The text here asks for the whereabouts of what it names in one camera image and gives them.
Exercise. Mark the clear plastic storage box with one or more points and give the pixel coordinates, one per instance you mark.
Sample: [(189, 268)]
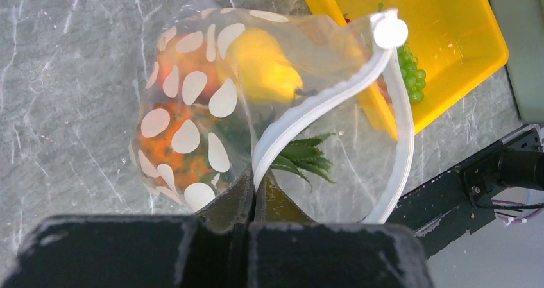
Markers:
[(521, 23)]

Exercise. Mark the red toy chili pepper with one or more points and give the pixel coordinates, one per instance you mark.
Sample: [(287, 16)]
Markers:
[(382, 87)]

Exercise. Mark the clear dotted zip top bag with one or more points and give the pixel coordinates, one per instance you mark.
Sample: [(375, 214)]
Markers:
[(337, 160)]

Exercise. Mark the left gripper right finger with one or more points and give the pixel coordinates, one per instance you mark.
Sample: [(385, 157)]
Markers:
[(286, 248)]

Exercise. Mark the orange toy pineapple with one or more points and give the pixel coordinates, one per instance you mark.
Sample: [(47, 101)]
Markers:
[(179, 145)]

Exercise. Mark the yellow plastic tray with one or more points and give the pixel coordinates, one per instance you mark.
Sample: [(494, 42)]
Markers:
[(458, 44)]

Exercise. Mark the green toy grapes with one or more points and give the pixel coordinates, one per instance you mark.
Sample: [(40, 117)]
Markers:
[(413, 75)]

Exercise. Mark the yellow toy pear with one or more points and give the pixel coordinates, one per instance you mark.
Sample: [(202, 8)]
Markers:
[(257, 65)]

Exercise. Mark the black base frame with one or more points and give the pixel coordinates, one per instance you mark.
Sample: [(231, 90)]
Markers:
[(502, 181)]

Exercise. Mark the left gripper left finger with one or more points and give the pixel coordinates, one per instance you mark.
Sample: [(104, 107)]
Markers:
[(84, 250)]

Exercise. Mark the toy peach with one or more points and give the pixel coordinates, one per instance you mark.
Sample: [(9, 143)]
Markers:
[(196, 60)]

